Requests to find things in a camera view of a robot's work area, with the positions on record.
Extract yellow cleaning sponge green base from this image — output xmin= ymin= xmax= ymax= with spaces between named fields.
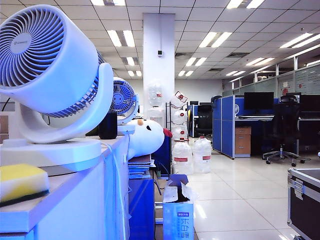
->
xmin=0 ymin=163 xmax=50 ymax=208

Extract white water dispenser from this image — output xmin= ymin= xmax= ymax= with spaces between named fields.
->
xmin=146 ymin=106 xmax=166 ymax=127

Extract clear water jug red label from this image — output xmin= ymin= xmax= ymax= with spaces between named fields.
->
xmin=172 ymin=139 xmax=194 ymax=176
xmin=147 ymin=78 xmax=165 ymax=109
xmin=170 ymin=90 xmax=189 ymax=109
xmin=173 ymin=109 xmax=188 ymax=126
xmin=192 ymin=136 xmax=213 ymax=174
xmin=172 ymin=125 xmax=189 ymax=141

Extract white snowman plush pillow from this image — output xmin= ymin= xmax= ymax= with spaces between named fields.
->
xmin=126 ymin=118 xmax=174 ymax=160

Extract dark blue desk panel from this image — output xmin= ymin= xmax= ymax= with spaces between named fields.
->
xmin=151 ymin=136 xmax=173 ymax=176

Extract black padded office chair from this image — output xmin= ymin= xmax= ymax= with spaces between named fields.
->
xmin=194 ymin=104 xmax=213 ymax=138

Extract small white desk fan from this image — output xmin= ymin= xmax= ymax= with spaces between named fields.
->
xmin=109 ymin=76 xmax=140 ymax=136

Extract stack of notebooks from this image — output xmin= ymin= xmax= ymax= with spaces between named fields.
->
xmin=127 ymin=153 xmax=157 ymax=180

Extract black cylindrical cup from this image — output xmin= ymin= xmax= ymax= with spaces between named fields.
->
xmin=98 ymin=111 xmax=118 ymax=140

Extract blue cubicle partition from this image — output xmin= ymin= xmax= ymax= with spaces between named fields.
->
xmin=211 ymin=94 xmax=236 ymax=160

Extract white plastic bag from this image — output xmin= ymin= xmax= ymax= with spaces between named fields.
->
xmin=163 ymin=183 xmax=200 ymax=203

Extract blue cubicle panel behind monitor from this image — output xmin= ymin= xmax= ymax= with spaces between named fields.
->
xmin=234 ymin=96 xmax=281 ymax=117

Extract white office desk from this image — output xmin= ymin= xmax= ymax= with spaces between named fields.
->
xmin=236 ymin=114 xmax=276 ymax=122
xmin=296 ymin=116 xmax=320 ymax=151

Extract blue metal cabinet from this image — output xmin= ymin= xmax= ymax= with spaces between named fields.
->
xmin=128 ymin=177 xmax=156 ymax=240

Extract black computer monitor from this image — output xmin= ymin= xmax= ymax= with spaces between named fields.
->
xmin=299 ymin=94 xmax=320 ymax=118
xmin=243 ymin=91 xmax=275 ymax=115

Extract large white desk fan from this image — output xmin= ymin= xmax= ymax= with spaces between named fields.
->
xmin=0 ymin=4 xmax=115 ymax=173

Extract blue printed cardboard box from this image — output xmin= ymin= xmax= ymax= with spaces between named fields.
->
xmin=162 ymin=174 xmax=196 ymax=240

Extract black mesh office chair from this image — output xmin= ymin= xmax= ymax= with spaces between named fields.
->
xmin=258 ymin=94 xmax=312 ymax=168

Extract beige shelf unit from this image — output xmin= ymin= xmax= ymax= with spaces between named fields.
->
xmin=0 ymin=111 xmax=17 ymax=145

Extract black aluminium flight case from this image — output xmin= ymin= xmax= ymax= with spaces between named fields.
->
xmin=286 ymin=167 xmax=320 ymax=240

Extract metal wire jug rack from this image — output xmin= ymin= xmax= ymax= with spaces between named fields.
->
xmin=164 ymin=100 xmax=190 ymax=176

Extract white power cable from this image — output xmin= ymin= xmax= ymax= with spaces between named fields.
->
xmin=99 ymin=134 xmax=131 ymax=240

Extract wooden drawer pedestal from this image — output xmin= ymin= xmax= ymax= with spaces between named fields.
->
xmin=234 ymin=126 xmax=252 ymax=158

